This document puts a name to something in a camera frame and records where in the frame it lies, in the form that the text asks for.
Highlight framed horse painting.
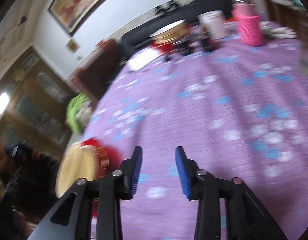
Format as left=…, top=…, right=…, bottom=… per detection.
left=48, top=0, right=134, bottom=37

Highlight white work gloves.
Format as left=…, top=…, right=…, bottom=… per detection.
left=261, top=25, right=297, bottom=39

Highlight purple floral tablecloth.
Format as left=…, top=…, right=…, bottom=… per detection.
left=83, top=33, right=308, bottom=239

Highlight black leather sofa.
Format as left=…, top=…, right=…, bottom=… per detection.
left=120, top=0, right=233, bottom=59

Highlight red plate under stack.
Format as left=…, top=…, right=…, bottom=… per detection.
left=150, top=42, right=177, bottom=54

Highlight white paper sheet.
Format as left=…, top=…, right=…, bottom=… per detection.
left=127, top=47, right=162, bottom=72

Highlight red transparent flower plate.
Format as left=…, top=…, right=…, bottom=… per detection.
left=82, top=137, right=122, bottom=179

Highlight wooden glass cabinet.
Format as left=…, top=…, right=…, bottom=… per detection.
left=0, top=48, right=76, bottom=159

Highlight beige plastic bowl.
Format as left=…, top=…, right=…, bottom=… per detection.
left=55, top=142, right=102, bottom=198

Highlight brown armchair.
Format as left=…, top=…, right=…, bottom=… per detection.
left=69, top=39, right=122, bottom=107

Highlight seated person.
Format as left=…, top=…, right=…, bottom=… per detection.
left=0, top=142, right=59, bottom=239

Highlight pink sleeved water bottle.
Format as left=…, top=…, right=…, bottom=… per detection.
left=232, top=0, right=264, bottom=47

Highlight white plastic cup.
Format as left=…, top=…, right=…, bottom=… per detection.
left=198, top=10, right=227, bottom=40

